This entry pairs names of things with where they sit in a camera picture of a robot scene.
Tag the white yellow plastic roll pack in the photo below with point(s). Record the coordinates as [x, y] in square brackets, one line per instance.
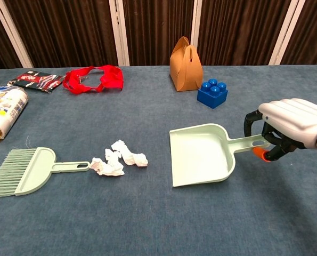
[3, 112]

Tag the black red snack packet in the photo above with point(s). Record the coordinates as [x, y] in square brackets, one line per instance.
[33, 80]

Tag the mint green dustpan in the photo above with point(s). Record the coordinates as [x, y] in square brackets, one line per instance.
[201, 154]

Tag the blue toy building block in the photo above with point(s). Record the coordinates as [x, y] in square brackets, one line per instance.
[211, 98]

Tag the mint green hand broom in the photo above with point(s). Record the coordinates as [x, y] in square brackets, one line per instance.
[38, 170]

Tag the white partition frame post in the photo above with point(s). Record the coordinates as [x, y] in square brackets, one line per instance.
[12, 32]
[119, 32]
[196, 21]
[286, 32]

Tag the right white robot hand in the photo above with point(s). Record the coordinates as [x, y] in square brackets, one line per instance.
[294, 120]

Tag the brown paper gift box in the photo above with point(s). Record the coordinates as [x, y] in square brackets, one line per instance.
[186, 72]

